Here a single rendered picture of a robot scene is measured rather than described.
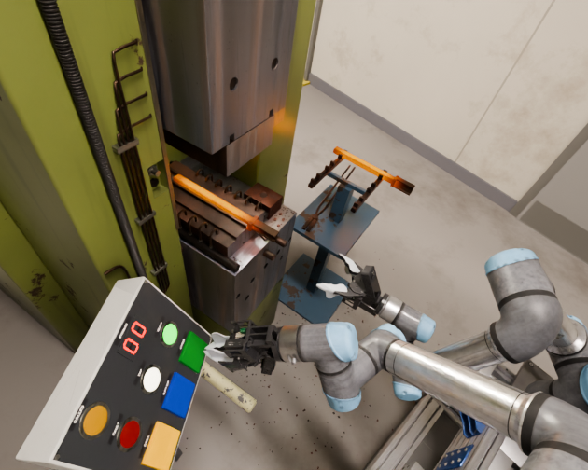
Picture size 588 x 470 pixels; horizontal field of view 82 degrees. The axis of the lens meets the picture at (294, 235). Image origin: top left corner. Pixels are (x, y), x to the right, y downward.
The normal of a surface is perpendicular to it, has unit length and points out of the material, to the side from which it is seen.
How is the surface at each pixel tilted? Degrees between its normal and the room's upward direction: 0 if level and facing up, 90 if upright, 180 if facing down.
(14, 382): 0
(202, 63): 90
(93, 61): 90
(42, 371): 0
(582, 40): 90
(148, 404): 60
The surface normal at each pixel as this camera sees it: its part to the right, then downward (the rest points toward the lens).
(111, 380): 0.92, -0.16
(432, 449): 0.14, -0.65
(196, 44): -0.53, 0.59
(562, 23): -0.74, 0.44
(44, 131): 0.84, 0.48
